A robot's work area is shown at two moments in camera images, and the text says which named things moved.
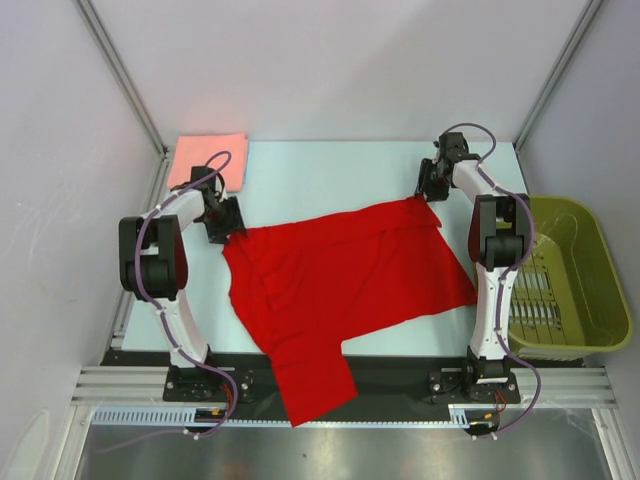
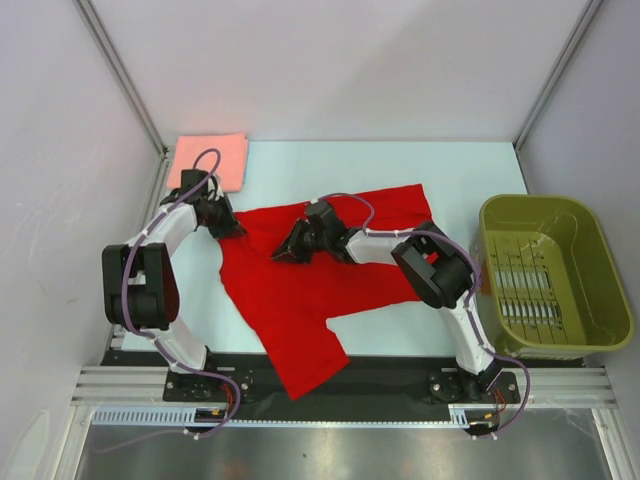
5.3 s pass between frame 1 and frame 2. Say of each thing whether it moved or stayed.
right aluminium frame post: stayed
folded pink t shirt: stayed
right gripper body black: moved
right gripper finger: moved
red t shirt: moved
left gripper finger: stayed
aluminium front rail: stayed
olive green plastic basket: stayed
